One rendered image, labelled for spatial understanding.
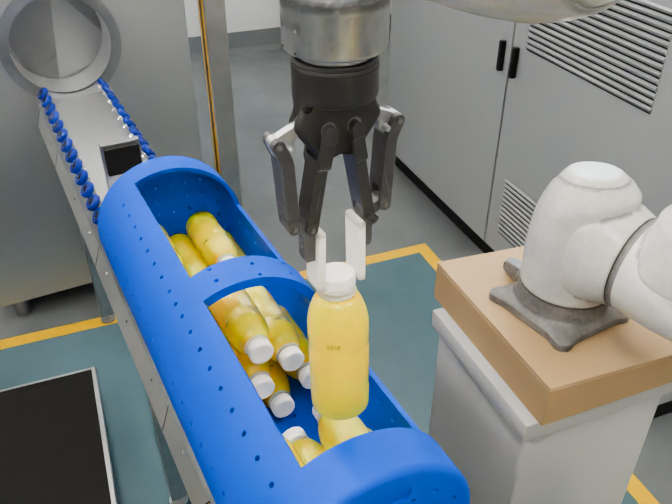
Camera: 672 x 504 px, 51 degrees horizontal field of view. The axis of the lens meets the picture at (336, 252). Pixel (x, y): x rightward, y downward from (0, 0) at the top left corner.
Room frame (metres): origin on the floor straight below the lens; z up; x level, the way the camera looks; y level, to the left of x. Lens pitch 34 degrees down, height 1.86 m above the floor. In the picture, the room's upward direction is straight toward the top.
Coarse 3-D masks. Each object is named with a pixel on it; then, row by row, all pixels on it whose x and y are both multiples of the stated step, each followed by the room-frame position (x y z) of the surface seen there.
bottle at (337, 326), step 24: (312, 312) 0.56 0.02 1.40; (336, 312) 0.55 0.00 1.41; (360, 312) 0.56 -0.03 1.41; (312, 336) 0.55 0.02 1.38; (336, 336) 0.54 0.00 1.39; (360, 336) 0.55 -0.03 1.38; (312, 360) 0.55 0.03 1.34; (336, 360) 0.54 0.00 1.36; (360, 360) 0.55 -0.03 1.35; (312, 384) 0.56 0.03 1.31; (336, 384) 0.54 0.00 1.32; (360, 384) 0.55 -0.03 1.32; (336, 408) 0.54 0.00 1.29; (360, 408) 0.54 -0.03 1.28
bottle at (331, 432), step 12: (324, 420) 0.68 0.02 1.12; (336, 420) 0.67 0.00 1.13; (348, 420) 0.67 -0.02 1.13; (360, 420) 0.68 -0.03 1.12; (324, 432) 0.66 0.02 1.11; (336, 432) 0.65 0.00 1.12; (348, 432) 0.64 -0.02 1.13; (360, 432) 0.65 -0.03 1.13; (324, 444) 0.65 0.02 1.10; (336, 444) 0.63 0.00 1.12
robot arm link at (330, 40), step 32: (288, 0) 0.55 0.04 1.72; (320, 0) 0.53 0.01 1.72; (352, 0) 0.53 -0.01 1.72; (384, 0) 0.55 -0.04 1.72; (288, 32) 0.56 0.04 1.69; (320, 32) 0.53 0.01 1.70; (352, 32) 0.53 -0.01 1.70; (384, 32) 0.56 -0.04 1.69; (320, 64) 0.55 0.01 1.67; (352, 64) 0.55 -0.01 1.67
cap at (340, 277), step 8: (328, 264) 0.59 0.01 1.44; (336, 264) 0.59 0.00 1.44; (344, 264) 0.59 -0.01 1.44; (328, 272) 0.58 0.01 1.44; (336, 272) 0.58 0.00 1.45; (344, 272) 0.58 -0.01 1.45; (352, 272) 0.57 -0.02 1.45; (328, 280) 0.56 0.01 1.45; (336, 280) 0.56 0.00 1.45; (344, 280) 0.56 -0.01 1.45; (352, 280) 0.57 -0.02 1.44; (328, 288) 0.56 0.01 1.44; (336, 288) 0.56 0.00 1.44; (344, 288) 0.56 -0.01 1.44; (352, 288) 0.57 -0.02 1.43
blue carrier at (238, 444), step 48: (144, 192) 1.23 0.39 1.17; (192, 192) 1.28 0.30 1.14; (144, 240) 1.01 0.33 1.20; (240, 240) 1.24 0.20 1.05; (144, 288) 0.91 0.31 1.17; (192, 288) 0.85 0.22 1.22; (240, 288) 0.84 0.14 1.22; (288, 288) 1.03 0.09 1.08; (144, 336) 0.87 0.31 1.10; (192, 336) 0.76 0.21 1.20; (192, 384) 0.69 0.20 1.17; (240, 384) 0.65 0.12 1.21; (192, 432) 0.65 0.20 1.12; (240, 432) 0.59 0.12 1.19; (384, 432) 0.56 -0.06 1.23; (240, 480) 0.53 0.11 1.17; (288, 480) 0.50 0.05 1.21; (336, 480) 0.49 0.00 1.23; (384, 480) 0.49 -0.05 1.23; (432, 480) 0.52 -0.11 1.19
